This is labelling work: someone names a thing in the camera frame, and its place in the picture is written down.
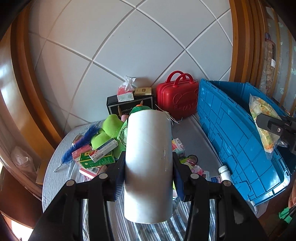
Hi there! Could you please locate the white cardboard tube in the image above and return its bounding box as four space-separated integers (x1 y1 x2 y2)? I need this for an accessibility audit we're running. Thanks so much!
124 109 173 224

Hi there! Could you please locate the snack bag yellow green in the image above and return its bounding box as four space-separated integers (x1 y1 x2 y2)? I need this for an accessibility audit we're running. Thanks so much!
249 95 282 160

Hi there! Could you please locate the pink tissue pack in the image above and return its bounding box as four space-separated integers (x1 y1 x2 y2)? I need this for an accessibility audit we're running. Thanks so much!
72 144 92 162
79 165 107 179

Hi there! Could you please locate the long white barcode box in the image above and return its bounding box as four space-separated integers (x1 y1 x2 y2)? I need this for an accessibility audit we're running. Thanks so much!
89 138 118 163

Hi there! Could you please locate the green rectangular box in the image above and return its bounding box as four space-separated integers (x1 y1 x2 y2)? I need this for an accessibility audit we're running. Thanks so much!
79 151 115 169

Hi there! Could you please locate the white pill bottle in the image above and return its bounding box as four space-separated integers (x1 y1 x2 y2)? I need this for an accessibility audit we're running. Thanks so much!
218 165 232 182

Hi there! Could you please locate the green plush frog toy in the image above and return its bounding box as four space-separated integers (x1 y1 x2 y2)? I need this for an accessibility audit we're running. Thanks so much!
90 102 151 159

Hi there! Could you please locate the blue feather duster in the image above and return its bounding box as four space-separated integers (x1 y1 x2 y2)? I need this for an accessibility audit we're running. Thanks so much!
54 124 100 172

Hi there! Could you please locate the blue plastic crate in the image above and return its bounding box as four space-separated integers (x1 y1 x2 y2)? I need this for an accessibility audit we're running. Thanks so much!
197 79 290 206

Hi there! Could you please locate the black gift box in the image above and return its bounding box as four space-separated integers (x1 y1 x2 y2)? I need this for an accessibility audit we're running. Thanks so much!
106 95 154 116

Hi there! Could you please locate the red mini suitcase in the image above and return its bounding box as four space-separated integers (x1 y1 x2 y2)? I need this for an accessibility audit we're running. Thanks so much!
156 70 199 121

